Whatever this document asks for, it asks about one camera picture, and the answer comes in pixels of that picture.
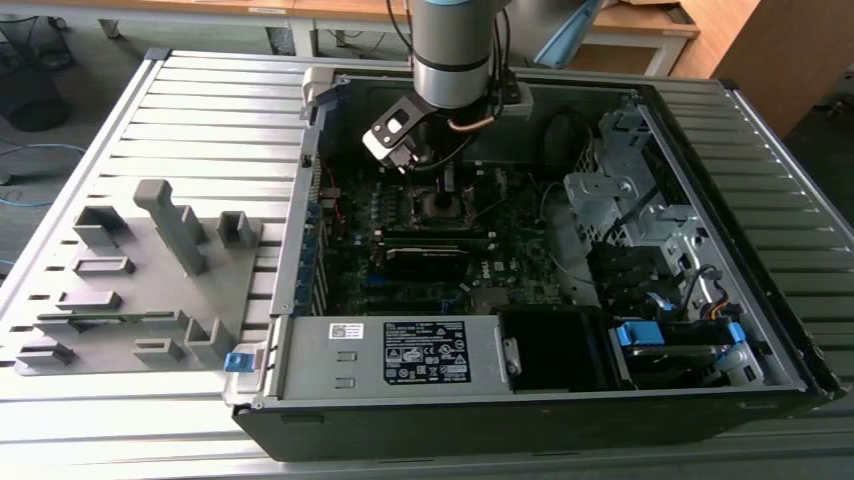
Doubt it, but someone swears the black PC case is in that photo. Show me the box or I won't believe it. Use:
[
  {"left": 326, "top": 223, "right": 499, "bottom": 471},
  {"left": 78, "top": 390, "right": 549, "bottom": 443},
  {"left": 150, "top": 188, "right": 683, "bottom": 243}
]
[{"left": 223, "top": 64, "right": 844, "bottom": 464}]

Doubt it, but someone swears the wooden cabinet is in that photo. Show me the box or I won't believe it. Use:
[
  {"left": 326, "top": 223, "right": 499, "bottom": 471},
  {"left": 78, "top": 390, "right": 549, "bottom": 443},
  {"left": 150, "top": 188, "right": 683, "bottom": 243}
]
[{"left": 670, "top": 0, "right": 854, "bottom": 139}]

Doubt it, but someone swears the black cable with plug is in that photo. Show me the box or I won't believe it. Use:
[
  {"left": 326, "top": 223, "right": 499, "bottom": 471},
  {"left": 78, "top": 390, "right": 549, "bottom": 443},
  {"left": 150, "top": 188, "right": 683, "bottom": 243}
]
[{"left": 685, "top": 264, "right": 726, "bottom": 314}]

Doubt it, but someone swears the black wastebasket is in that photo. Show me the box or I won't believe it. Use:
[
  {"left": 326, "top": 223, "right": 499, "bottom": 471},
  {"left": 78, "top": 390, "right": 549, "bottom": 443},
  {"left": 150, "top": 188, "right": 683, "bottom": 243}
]
[{"left": 0, "top": 14, "right": 75, "bottom": 134}]

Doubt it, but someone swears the wooden desk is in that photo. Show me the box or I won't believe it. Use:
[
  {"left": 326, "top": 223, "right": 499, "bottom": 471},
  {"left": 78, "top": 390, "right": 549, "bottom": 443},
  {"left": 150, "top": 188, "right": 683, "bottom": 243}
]
[{"left": 66, "top": 0, "right": 702, "bottom": 76}]

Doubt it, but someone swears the grey parts rack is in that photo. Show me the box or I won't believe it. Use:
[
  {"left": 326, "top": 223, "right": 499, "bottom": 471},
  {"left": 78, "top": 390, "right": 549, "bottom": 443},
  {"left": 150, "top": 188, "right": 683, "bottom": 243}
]
[{"left": 0, "top": 178, "right": 268, "bottom": 377}]

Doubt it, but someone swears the green motherboard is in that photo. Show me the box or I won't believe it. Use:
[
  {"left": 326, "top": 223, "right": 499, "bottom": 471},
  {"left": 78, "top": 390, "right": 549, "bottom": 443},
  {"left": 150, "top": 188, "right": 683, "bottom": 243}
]
[{"left": 319, "top": 154, "right": 582, "bottom": 316}]

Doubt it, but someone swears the metal drive cage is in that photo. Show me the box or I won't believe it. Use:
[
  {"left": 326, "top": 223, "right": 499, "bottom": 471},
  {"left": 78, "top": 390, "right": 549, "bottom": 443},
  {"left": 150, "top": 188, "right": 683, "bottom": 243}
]
[{"left": 563, "top": 97, "right": 755, "bottom": 321}]

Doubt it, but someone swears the black RAM slot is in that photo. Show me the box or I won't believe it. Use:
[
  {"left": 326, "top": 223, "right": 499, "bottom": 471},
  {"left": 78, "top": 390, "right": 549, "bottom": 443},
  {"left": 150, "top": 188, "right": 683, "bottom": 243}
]
[{"left": 380, "top": 225, "right": 489, "bottom": 238}]

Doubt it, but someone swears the pale blue teach pendant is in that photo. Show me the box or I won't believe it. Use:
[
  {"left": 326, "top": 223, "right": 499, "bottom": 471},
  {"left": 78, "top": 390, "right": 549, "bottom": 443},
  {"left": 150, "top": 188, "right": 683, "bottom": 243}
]
[{"left": 533, "top": 0, "right": 602, "bottom": 69}]

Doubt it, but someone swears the black graphics card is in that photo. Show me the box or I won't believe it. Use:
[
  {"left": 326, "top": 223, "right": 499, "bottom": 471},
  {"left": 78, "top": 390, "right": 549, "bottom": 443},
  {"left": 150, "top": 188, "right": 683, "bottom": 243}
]
[{"left": 383, "top": 244, "right": 473, "bottom": 284}]

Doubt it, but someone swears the grey power supply unit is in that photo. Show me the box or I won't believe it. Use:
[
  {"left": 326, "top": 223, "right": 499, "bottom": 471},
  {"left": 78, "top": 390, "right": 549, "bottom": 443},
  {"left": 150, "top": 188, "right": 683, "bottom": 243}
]
[{"left": 272, "top": 314, "right": 513, "bottom": 401}]

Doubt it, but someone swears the CPU socket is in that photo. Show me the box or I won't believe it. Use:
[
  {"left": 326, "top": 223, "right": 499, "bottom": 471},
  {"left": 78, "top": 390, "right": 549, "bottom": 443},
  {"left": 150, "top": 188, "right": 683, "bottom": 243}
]
[{"left": 399, "top": 183, "right": 483, "bottom": 232}]

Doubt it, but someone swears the silver CPU plate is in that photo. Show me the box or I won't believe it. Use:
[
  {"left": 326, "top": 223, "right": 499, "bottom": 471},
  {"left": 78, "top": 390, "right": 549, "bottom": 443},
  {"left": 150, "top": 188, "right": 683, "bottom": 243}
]
[{"left": 419, "top": 197, "right": 469, "bottom": 221}]

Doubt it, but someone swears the blue floor cable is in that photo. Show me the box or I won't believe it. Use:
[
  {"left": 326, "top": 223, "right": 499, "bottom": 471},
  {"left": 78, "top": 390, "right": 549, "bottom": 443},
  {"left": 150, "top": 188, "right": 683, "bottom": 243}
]
[{"left": 0, "top": 142, "right": 88, "bottom": 209}]

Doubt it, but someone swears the hard disk in blue carrier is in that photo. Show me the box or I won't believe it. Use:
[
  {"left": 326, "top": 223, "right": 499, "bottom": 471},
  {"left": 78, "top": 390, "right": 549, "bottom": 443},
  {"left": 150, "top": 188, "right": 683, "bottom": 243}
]
[{"left": 613, "top": 319, "right": 747, "bottom": 361}]

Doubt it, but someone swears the black looped cable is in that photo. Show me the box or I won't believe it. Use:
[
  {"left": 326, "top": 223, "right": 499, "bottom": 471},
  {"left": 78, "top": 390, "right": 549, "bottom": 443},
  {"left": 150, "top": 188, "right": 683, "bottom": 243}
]
[{"left": 537, "top": 108, "right": 593, "bottom": 166}]

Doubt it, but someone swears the grey chipset heatsink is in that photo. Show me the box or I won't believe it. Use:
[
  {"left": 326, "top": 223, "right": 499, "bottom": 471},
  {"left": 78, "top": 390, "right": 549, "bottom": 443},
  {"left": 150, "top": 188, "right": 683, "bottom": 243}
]
[{"left": 473, "top": 288, "right": 513, "bottom": 314}]

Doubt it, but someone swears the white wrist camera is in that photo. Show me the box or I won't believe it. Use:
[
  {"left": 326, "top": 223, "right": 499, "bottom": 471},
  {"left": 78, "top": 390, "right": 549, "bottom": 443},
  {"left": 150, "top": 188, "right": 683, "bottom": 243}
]
[{"left": 362, "top": 97, "right": 426, "bottom": 161}]

